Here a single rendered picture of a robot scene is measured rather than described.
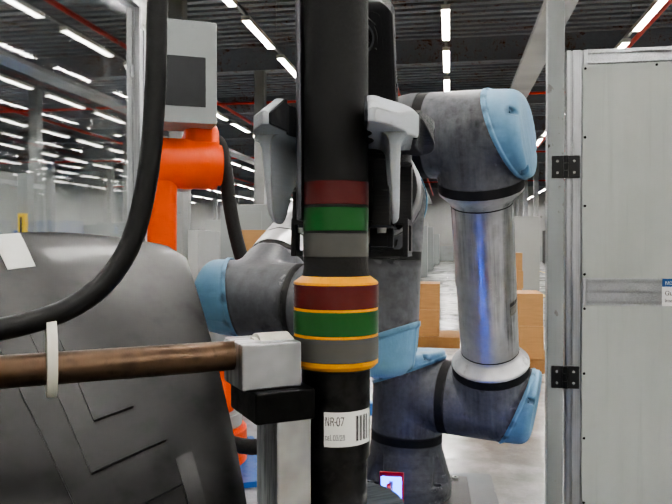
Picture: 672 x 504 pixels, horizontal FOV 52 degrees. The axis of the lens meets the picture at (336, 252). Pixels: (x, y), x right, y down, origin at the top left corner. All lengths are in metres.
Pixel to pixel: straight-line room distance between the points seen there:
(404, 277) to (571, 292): 1.61
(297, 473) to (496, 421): 0.75
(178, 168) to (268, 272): 3.75
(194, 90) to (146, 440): 4.03
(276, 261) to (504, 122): 0.36
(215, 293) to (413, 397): 0.51
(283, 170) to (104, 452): 0.17
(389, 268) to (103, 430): 0.30
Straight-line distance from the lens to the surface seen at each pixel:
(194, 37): 4.44
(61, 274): 0.45
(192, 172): 4.39
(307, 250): 0.34
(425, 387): 1.09
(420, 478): 1.13
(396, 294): 0.59
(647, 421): 2.27
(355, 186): 0.34
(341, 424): 0.35
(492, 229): 0.94
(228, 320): 0.65
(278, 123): 0.33
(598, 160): 2.19
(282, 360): 0.33
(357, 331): 0.34
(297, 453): 0.34
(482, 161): 0.89
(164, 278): 0.46
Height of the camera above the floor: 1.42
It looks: 1 degrees down
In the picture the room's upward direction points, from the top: straight up
